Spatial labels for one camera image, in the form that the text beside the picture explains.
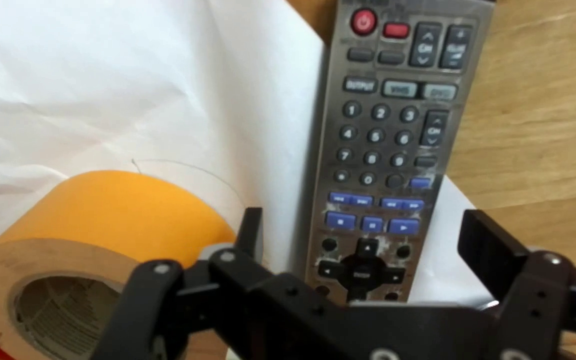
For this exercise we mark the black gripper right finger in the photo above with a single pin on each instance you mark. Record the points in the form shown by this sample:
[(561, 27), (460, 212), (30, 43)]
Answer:
[(541, 301)]

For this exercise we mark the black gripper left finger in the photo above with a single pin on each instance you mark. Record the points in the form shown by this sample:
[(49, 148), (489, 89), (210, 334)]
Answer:
[(149, 301)]

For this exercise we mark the silver remote control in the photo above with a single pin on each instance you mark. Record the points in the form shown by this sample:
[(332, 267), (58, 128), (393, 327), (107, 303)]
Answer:
[(394, 132)]

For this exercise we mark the orange tape roll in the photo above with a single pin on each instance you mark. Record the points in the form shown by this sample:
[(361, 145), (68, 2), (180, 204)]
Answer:
[(101, 212)]

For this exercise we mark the white paper sheet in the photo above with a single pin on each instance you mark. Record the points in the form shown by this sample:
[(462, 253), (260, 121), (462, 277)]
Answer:
[(101, 80)]

